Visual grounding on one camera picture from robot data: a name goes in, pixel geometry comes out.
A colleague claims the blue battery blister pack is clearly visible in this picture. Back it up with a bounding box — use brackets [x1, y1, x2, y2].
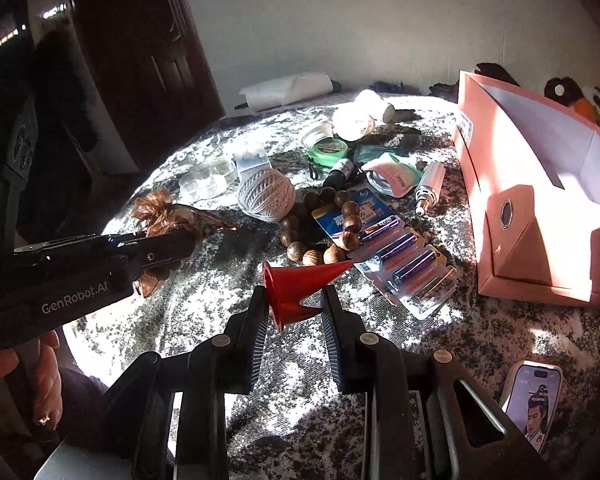
[312, 184, 460, 321]

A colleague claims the clear rectangular plastic box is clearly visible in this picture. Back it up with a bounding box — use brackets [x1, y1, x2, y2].
[234, 146, 272, 182]

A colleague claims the brown crinkled wrapper bundle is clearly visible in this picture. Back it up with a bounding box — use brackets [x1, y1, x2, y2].
[132, 188, 237, 298]

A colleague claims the person's left hand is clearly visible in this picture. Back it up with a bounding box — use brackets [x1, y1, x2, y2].
[0, 330, 64, 431]

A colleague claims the grey twine ball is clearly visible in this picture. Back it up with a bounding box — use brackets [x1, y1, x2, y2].
[237, 168, 296, 223]

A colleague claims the black clothing pile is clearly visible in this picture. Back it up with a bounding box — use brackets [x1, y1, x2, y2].
[428, 62, 522, 104]

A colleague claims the wooden bead bracelet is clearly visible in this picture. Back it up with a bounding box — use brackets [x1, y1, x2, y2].
[279, 185, 362, 267]

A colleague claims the smartphone with portrait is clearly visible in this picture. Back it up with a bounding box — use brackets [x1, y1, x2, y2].
[500, 361, 562, 453]

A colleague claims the dark wooden door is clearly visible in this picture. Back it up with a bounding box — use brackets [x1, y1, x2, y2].
[70, 0, 224, 172]

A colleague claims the white spark plug tube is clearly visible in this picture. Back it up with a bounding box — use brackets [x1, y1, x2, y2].
[415, 162, 445, 216]

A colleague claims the white tape roll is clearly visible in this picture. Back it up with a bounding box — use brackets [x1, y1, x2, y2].
[332, 89, 396, 142]

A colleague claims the clear flower-shaped plastic box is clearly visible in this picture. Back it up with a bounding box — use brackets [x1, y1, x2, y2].
[178, 157, 237, 202]

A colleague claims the small blue object by wall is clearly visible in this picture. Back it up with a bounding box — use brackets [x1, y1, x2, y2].
[368, 81, 405, 94]

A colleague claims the pink and green pouch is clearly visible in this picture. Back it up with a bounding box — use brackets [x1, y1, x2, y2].
[361, 153, 422, 198]

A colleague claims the pink cardboard box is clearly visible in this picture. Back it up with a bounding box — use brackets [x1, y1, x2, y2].
[454, 72, 600, 308]

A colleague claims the teal foil sachet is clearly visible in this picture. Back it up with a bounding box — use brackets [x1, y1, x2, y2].
[353, 145, 407, 166]

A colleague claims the small dark dropper bottle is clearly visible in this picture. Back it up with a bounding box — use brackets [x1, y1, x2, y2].
[322, 158, 355, 191]

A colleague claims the red plastic funnel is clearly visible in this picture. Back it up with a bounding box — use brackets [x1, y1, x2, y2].
[262, 261, 352, 332]

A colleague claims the panda penguin plush toy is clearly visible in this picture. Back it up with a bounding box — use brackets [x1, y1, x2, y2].
[544, 77, 600, 128]

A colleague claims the white jar lid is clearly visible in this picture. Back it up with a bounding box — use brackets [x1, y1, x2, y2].
[301, 122, 334, 148]

